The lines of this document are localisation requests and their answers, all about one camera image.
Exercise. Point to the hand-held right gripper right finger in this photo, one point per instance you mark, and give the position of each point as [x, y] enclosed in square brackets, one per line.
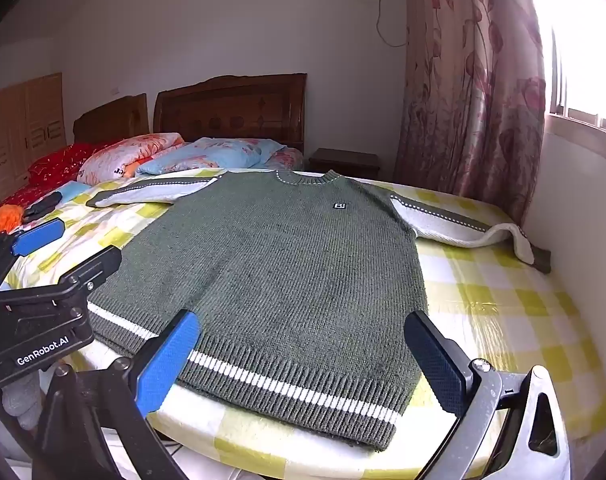
[435, 365]

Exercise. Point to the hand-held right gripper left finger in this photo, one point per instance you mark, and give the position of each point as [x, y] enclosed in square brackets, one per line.
[167, 365]

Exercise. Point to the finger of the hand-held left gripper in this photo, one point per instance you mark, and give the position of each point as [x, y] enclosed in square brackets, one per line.
[38, 237]
[95, 265]

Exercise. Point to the green knit sweater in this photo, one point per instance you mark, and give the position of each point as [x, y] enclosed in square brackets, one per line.
[283, 270]

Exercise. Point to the person's left hand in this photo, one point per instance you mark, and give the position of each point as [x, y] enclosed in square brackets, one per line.
[22, 402]

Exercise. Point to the black object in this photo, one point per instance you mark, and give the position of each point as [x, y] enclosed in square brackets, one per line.
[42, 207]

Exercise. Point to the orange cloth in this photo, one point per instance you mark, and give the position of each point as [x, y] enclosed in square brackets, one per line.
[3, 222]

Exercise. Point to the light blue cloth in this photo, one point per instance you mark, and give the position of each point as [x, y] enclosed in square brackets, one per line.
[74, 191]

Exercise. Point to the red pillow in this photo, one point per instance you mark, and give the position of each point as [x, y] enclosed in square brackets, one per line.
[58, 162]

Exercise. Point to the yellow checked bedsheet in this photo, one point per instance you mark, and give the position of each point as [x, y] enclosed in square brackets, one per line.
[488, 305]

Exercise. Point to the wooden wardrobe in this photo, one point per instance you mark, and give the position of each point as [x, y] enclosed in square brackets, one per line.
[18, 130]

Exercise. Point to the pink floral pillow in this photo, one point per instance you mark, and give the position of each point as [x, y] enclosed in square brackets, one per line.
[128, 155]

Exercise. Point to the small wooden headboard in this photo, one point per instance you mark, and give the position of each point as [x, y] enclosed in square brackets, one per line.
[110, 122]

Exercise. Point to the blue floral pillow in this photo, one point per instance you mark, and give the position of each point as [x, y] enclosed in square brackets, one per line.
[218, 154]

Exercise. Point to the large wooden headboard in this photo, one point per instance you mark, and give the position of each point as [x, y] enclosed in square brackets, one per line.
[233, 110]

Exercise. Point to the pink floral sheet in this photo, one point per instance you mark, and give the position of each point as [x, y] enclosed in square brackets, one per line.
[285, 159]

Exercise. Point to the dark wooden nightstand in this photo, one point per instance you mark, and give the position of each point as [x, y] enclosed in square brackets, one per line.
[344, 162]

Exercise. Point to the pink floral curtain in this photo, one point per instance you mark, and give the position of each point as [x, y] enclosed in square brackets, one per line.
[463, 85]

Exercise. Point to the window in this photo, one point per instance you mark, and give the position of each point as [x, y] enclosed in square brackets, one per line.
[588, 55]

